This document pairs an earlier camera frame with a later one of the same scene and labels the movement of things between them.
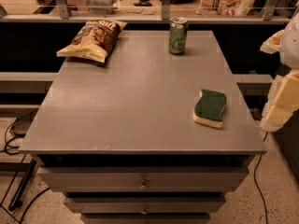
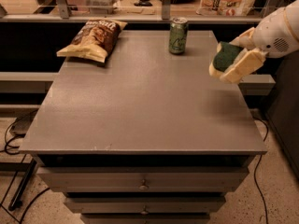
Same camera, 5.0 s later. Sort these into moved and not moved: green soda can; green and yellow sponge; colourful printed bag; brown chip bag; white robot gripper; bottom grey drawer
Moved: white robot gripper; green and yellow sponge
Not moved: bottom grey drawer; colourful printed bag; green soda can; brown chip bag
